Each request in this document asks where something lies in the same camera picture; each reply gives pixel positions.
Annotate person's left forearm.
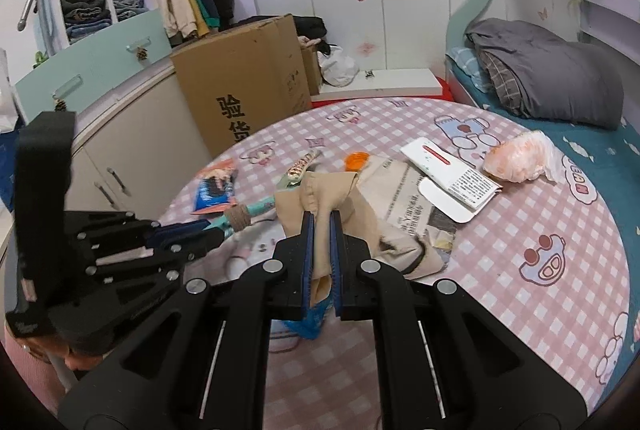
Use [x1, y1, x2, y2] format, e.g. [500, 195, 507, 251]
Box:
[2, 320, 68, 416]

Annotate tall cardboard box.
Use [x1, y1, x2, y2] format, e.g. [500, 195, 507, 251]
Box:
[170, 13, 313, 158]

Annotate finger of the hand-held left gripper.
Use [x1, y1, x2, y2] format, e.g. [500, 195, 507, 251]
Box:
[87, 230, 227, 293]
[65, 211, 221, 243]

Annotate blue candy print bedsheet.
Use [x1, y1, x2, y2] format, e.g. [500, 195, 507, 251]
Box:
[447, 75, 640, 231]

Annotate newspaper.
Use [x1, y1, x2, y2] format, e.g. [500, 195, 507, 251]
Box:
[357, 157, 458, 256]

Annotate grey folded clothes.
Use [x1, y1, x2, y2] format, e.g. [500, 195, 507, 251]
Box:
[112, 0, 148, 23]

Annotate white step platform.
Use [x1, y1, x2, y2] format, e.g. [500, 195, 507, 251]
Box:
[312, 68, 441, 101]

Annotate pink checked tablecloth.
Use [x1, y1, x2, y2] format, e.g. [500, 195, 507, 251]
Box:
[155, 97, 632, 430]

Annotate black white braided strap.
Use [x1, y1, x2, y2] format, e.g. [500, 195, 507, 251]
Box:
[287, 149, 323, 183]

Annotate dark folded jeans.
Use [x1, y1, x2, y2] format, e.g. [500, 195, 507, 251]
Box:
[60, 0, 113, 41]

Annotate blue crumpled wrapper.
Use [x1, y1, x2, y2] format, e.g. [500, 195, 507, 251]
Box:
[277, 302, 333, 342]

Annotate red cloth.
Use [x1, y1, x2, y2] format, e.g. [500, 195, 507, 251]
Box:
[310, 77, 453, 108]

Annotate grey duvet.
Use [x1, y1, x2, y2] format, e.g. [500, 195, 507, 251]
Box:
[465, 18, 626, 131]

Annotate dark clothes heap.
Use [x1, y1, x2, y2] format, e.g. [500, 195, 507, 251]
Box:
[292, 16, 331, 53]

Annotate blue snack packet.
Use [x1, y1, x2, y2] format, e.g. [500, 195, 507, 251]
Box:
[191, 157, 240, 216]

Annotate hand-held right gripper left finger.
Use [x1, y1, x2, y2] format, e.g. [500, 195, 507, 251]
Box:
[59, 210, 317, 430]

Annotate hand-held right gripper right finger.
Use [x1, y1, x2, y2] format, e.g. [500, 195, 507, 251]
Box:
[330, 209, 587, 430]

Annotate beige stocking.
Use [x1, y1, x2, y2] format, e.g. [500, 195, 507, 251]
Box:
[274, 170, 446, 311]

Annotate pink plastic bag bundle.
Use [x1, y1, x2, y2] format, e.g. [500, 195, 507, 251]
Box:
[482, 130, 566, 183]

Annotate white plastic bag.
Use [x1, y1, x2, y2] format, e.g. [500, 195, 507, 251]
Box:
[317, 44, 361, 87]

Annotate white box red stripe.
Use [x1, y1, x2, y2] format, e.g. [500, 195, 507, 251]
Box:
[401, 137, 503, 223]

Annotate teal tool with twine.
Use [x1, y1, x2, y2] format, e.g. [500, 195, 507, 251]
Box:
[210, 200, 280, 238]

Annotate white sideboard cabinet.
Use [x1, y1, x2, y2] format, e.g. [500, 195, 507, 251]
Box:
[0, 60, 216, 271]

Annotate plaid blanket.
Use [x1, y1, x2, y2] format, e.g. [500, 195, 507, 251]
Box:
[477, 50, 523, 116]

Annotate teal drawer unit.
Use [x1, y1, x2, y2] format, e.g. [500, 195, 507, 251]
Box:
[14, 7, 173, 121]

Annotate blue checked pillow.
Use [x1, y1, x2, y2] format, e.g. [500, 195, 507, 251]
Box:
[446, 46, 493, 93]

